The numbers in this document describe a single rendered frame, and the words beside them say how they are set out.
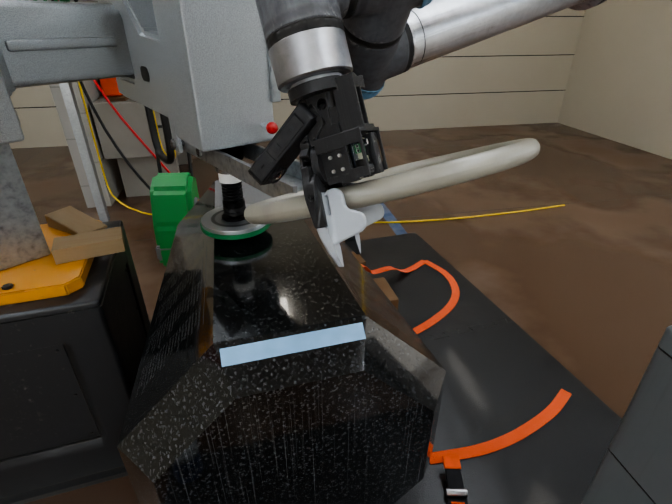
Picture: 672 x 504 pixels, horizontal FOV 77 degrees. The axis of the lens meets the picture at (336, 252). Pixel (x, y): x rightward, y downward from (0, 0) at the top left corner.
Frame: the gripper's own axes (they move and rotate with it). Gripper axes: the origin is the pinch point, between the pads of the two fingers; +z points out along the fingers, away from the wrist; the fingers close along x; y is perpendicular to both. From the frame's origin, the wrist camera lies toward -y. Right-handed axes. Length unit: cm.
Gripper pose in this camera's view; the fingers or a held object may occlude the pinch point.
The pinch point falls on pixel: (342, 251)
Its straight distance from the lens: 53.3
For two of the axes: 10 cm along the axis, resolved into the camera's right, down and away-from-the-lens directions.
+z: 2.5, 9.5, 1.8
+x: 3.9, -2.7, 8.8
